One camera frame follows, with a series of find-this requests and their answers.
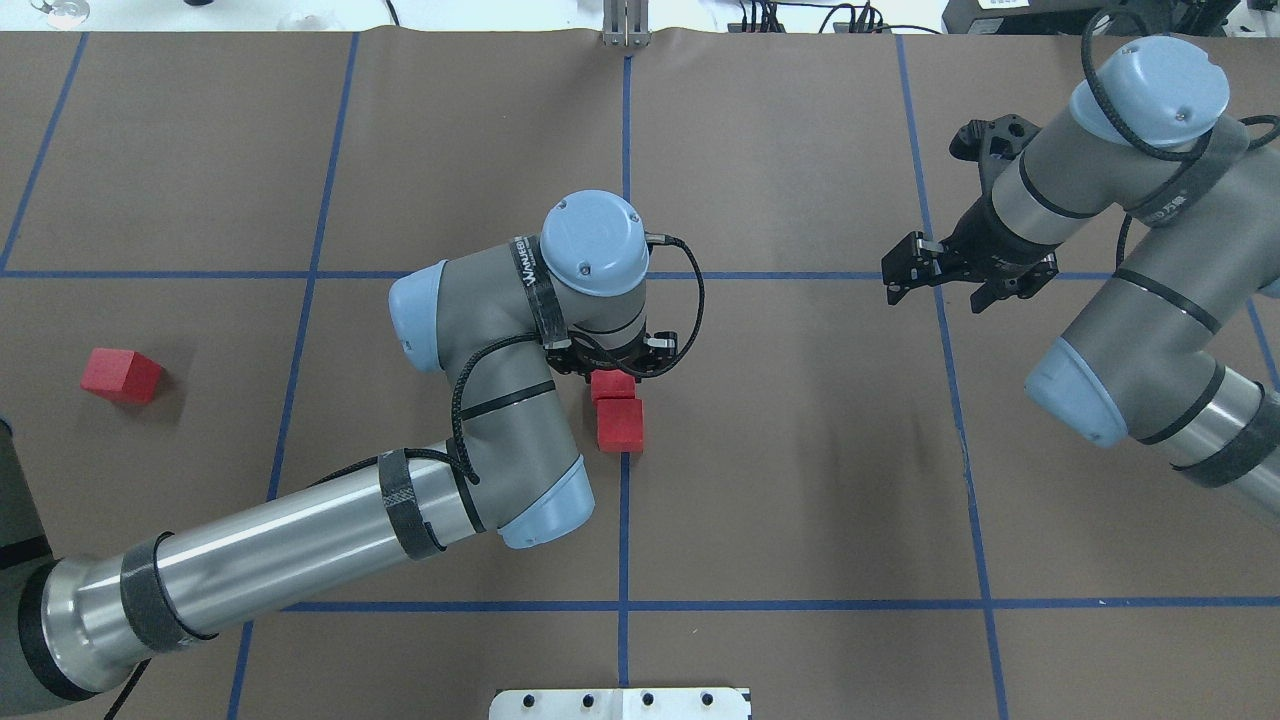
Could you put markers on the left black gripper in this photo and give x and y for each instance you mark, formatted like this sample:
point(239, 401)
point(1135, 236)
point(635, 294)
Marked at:
point(655, 354)

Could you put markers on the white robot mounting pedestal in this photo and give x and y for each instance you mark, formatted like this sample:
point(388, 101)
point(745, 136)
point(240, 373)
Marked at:
point(623, 703)

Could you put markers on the red block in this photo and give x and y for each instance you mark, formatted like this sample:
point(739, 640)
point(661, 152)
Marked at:
point(611, 385)
point(620, 425)
point(121, 376)

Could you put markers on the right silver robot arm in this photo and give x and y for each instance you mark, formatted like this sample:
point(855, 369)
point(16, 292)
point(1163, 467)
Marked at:
point(1147, 131)

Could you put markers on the aluminium frame post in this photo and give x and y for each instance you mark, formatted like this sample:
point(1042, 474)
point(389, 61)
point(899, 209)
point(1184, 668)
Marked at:
point(625, 23)

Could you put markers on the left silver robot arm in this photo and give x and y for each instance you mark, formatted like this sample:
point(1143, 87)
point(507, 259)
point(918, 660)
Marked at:
point(498, 324)

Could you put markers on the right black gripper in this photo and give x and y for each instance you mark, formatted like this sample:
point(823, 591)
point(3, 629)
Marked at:
point(978, 246)

